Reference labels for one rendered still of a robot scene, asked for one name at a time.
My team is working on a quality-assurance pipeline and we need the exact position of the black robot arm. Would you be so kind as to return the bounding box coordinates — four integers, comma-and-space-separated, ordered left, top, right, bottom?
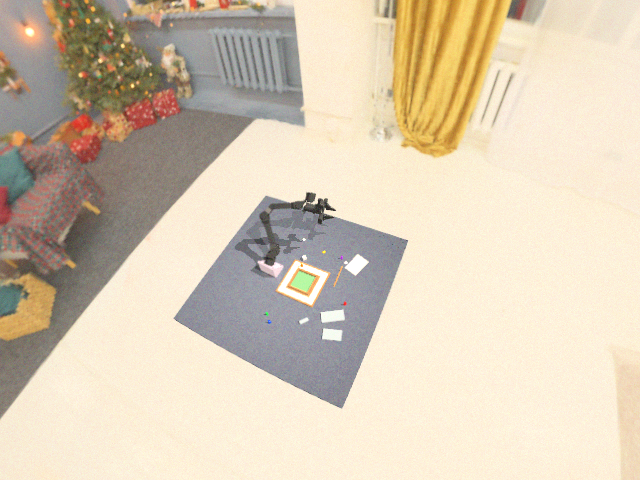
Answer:
260, 192, 325, 267

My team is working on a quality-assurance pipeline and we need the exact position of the wooden game board with arrow squares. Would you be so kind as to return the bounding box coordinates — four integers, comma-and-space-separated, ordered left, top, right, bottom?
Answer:
277, 261, 328, 305

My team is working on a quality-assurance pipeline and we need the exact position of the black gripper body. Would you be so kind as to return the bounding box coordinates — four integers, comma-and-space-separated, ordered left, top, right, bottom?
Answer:
312, 198, 328, 224

